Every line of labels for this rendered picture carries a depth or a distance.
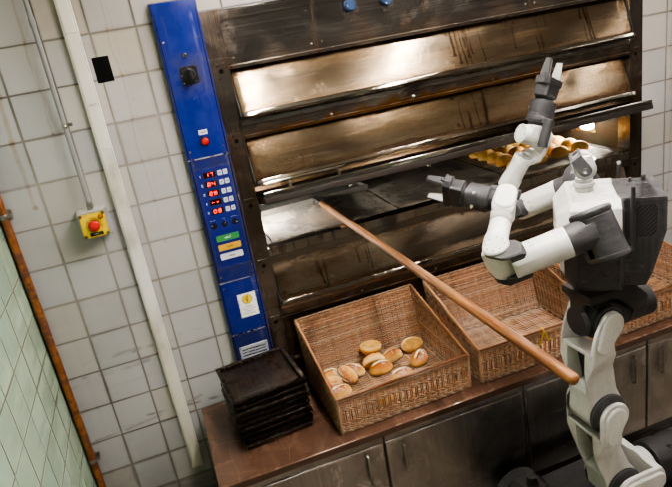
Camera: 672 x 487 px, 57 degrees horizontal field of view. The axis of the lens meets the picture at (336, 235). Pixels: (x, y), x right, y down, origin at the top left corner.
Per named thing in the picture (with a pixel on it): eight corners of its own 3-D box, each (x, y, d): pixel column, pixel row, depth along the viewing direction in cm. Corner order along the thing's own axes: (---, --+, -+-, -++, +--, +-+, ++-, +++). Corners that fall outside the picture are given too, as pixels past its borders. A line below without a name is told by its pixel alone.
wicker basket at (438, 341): (302, 374, 268) (291, 318, 259) (418, 335, 283) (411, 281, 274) (340, 437, 224) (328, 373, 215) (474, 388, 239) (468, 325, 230)
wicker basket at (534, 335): (426, 333, 284) (419, 279, 275) (531, 299, 298) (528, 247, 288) (481, 386, 240) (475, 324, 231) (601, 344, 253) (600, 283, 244)
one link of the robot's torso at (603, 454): (611, 463, 239) (589, 368, 221) (653, 497, 221) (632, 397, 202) (580, 484, 236) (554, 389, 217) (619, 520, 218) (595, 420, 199)
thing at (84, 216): (84, 236, 225) (76, 210, 222) (113, 229, 228) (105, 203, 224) (83, 241, 218) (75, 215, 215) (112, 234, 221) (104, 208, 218)
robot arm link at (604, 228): (576, 264, 173) (624, 245, 170) (581, 266, 165) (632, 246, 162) (559, 226, 174) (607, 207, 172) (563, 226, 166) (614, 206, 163)
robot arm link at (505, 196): (496, 202, 200) (488, 231, 191) (497, 181, 194) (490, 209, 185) (516, 205, 198) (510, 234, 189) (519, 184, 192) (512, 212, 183)
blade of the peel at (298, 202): (368, 189, 305) (367, 184, 304) (262, 217, 290) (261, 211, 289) (342, 175, 338) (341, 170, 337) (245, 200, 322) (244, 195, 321)
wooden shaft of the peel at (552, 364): (581, 384, 137) (581, 373, 136) (570, 389, 136) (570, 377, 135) (325, 205, 290) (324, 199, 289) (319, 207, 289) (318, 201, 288)
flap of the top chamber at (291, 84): (242, 120, 231) (229, 69, 231) (630, 38, 276) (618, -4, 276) (243, 117, 226) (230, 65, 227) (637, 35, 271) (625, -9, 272)
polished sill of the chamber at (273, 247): (266, 252, 256) (264, 243, 255) (620, 157, 301) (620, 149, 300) (269, 257, 251) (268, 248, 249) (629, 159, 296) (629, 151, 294)
